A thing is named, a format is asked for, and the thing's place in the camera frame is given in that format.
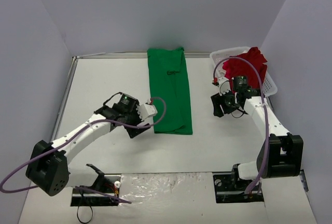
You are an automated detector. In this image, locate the green t shirt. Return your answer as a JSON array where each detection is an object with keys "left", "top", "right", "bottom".
[{"left": 147, "top": 47, "right": 193, "bottom": 135}]

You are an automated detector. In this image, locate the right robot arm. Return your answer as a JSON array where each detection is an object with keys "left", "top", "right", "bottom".
[{"left": 211, "top": 76, "right": 303, "bottom": 189}]

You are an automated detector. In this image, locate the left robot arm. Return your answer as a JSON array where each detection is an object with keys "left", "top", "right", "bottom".
[{"left": 26, "top": 93, "right": 158, "bottom": 197}]

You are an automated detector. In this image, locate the red t shirt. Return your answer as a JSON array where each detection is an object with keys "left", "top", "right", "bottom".
[{"left": 223, "top": 47, "right": 268, "bottom": 89}]

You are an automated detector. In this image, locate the white plastic basket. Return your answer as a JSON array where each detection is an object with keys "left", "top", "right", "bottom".
[{"left": 210, "top": 46, "right": 278, "bottom": 97}]

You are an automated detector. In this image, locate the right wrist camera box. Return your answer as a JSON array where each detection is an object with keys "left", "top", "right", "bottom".
[{"left": 213, "top": 77, "right": 231, "bottom": 96}]

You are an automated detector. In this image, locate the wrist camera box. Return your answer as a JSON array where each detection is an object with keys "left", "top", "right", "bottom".
[
  {"left": 137, "top": 104, "right": 158, "bottom": 120},
  {"left": 213, "top": 77, "right": 231, "bottom": 96}
]

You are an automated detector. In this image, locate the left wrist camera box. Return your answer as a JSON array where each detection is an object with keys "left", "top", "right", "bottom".
[{"left": 137, "top": 104, "right": 158, "bottom": 120}]

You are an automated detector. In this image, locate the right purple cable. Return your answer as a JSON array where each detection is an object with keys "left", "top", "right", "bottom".
[{"left": 212, "top": 56, "right": 270, "bottom": 196}]

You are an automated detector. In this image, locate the purple cable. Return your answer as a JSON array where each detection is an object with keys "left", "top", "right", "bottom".
[
  {"left": 212, "top": 56, "right": 270, "bottom": 196},
  {"left": 0, "top": 96, "right": 167, "bottom": 205}
]

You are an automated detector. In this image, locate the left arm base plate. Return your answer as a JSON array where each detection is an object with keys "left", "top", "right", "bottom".
[{"left": 70, "top": 174, "right": 121, "bottom": 207}]

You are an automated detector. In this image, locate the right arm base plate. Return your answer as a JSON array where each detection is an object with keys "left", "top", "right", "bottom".
[{"left": 212, "top": 172, "right": 264, "bottom": 204}]

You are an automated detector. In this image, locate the thin black cable loop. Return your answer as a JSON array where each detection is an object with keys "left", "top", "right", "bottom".
[{"left": 76, "top": 190, "right": 94, "bottom": 223}]

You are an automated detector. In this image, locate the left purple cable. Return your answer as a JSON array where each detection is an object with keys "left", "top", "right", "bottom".
[{"left": 0, "top": 96, "right": 167, "bottom": 205}]

